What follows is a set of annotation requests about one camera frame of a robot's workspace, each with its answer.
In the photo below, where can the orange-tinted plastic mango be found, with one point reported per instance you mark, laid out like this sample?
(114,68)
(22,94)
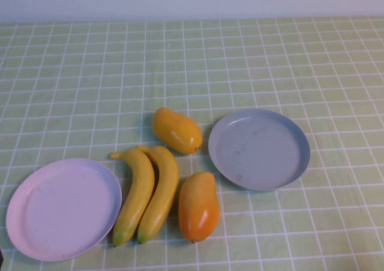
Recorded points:
(198,206)

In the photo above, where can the blue round plate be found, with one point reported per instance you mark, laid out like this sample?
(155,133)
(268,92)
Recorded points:
(258,151)

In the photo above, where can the yellow plastic banana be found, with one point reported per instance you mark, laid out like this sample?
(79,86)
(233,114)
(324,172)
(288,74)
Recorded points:
(163,190)
(136,193)

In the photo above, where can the green checked tablecloth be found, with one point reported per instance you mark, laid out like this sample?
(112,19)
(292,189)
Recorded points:
(90,73)

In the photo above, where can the yellow plastic mango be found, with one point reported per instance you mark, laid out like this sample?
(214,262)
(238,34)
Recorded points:
(177,130)

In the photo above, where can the pink round plate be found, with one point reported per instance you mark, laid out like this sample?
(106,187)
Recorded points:
(63,208)

